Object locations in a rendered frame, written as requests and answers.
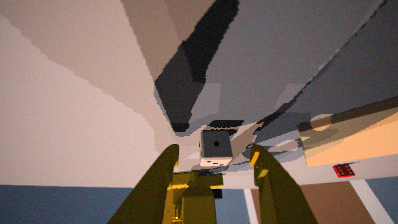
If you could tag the orange flat mat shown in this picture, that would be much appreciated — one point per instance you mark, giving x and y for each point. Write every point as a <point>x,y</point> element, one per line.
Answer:
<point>366,132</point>

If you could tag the red die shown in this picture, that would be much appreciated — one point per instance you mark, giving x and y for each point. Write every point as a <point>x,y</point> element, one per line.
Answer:
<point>343,170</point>

